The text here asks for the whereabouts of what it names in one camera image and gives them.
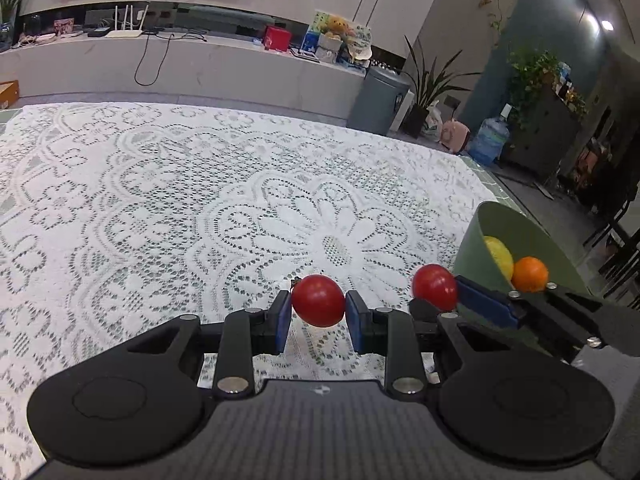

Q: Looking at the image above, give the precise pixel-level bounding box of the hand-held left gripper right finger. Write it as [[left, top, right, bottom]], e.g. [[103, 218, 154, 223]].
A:
[[345, 290, 547, 400]]

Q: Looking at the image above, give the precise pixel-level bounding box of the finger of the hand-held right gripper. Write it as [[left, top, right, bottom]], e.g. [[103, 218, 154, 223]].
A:
[[455, 275, 557, 332], [408, 298, 442, 324]]

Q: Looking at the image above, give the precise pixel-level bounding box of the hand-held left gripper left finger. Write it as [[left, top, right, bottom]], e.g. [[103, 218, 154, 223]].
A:
[[126, 290, 293, 400]]

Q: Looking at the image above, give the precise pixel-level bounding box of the red cherry tomato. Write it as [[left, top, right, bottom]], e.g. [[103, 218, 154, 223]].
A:
[[412, 264, 460, 311], [292, 274, 346, 329]]

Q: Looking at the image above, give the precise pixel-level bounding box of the orange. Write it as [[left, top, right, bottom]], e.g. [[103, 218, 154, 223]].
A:
[[511, 256, 550, 294]]

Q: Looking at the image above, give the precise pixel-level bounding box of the green plastic colander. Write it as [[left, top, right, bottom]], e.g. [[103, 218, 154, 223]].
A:
[[452, 201, 592, 297]]

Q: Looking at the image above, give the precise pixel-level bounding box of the dark chair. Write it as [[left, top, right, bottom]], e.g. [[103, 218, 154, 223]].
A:
[[582, 185, 640, 311]]

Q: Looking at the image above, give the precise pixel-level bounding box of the blue water jug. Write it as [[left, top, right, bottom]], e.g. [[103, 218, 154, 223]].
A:
[[469, 104, 512, 167]]

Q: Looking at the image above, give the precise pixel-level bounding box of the white lace tablecloth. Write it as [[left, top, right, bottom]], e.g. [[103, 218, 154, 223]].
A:
[[0, 101, 502, 480]]

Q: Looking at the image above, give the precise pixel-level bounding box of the dark grey cabinet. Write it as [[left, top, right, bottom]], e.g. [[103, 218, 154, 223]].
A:
[[510, 89, 584, 181]]

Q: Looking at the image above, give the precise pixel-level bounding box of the white plastic bag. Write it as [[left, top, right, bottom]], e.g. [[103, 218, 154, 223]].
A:
[[424, 100, 445, 140]]

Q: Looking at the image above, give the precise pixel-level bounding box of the grey trash bin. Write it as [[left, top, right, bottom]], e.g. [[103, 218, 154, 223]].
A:
[[346, 66, 411, 136]]

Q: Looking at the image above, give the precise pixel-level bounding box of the long leaf potted plant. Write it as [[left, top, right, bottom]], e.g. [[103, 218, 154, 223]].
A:
[[400, 35, 482, 139]]

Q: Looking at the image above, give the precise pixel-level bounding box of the leafy green bush plant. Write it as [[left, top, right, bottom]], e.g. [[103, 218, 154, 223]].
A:
[[507, 47, 562, 127]]

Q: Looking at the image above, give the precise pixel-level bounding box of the white marble media cabinet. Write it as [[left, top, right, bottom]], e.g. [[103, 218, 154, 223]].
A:
[[0, 30, 372, 127]]

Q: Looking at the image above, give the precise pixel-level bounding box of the red box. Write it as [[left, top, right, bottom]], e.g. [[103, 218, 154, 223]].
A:
[[263, 25, 292, 53]]

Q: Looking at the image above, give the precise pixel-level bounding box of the teddy bear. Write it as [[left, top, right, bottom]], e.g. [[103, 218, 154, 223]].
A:
[[320, 16, 349, 64]]

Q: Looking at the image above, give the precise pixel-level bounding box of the white router with antennas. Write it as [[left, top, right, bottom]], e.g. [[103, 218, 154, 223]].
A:
[[105, 4, 149, 40]]

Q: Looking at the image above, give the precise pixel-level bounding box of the orange cardboard box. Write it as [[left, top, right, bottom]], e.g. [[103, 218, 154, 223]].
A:
[[0, 80, 21, 111]]

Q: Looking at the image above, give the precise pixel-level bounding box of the slim leaf plant in vase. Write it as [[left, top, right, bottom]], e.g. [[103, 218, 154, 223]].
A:
[[0, 0, 37, 54]]

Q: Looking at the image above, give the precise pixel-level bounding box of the black power cable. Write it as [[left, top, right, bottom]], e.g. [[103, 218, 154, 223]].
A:
[[133, 30, 209, 87]]

